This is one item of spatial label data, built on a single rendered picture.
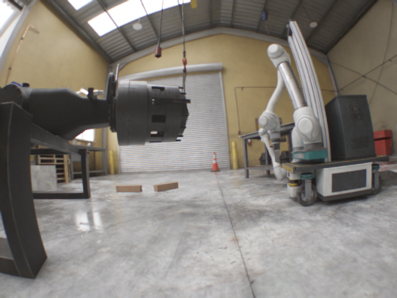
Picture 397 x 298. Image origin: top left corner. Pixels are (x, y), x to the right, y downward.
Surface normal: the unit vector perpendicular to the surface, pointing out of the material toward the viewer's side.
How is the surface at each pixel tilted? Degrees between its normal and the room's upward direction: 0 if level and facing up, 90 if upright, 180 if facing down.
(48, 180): 90
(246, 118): 90
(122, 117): 113
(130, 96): 81
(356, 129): 90
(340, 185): 90
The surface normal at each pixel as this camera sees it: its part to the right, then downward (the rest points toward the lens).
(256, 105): -0.07, -0.07
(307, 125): -0.69, 0.10
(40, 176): 1.00, -0.07
